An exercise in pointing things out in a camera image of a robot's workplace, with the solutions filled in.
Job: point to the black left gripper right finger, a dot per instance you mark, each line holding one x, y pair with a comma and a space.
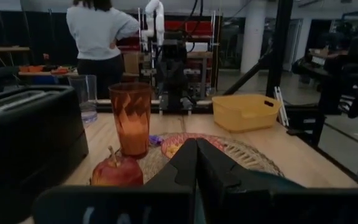
225, 186

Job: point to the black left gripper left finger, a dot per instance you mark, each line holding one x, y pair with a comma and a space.
179, 171

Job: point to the iridescent purple spoon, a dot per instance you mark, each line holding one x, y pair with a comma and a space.
155, 140

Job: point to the orange patterned tumbler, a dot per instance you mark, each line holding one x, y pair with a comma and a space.
132, 124

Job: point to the red apple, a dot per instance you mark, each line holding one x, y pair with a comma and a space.
117, 172

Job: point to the yellow plastic bin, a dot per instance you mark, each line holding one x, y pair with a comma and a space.
244, 112

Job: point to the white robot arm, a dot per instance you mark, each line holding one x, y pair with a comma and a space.
159, 21

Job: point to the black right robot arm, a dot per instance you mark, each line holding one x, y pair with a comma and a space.
172, 74

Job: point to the round wicker placemat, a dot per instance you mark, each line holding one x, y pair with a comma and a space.
253, 155

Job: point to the metal rack with red bins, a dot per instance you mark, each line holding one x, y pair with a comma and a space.
197, 28

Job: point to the clear plastic cup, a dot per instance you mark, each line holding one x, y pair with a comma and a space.
87, 99

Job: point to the white folded rods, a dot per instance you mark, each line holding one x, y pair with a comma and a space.
281, 105

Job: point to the white round pillar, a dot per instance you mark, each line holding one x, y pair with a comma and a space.
253, 37

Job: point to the person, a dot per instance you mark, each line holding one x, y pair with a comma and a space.
98, 31

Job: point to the wooden table with orange items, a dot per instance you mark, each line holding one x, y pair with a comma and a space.
42, 72

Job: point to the black two-slot toaster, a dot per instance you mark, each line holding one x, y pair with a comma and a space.
26, 140

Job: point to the black office chair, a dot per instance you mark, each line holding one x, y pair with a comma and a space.
353, 81

